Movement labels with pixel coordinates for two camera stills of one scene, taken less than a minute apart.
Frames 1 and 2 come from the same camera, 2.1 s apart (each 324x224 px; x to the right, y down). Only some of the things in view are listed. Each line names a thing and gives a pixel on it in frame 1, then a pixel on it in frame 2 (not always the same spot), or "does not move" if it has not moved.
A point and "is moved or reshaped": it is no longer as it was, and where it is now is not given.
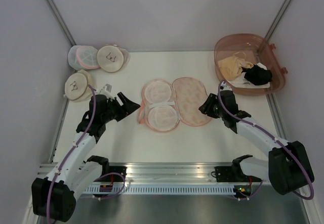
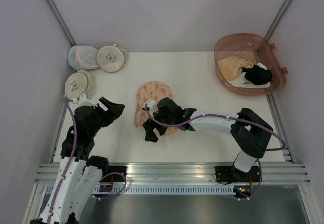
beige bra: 231,68 does not move
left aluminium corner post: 55,10 does not move
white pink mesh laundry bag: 83,57 does not move
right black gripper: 206,107 → 149,127
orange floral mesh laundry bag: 165,104 is moved or reshaped
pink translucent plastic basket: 248,63 does not move
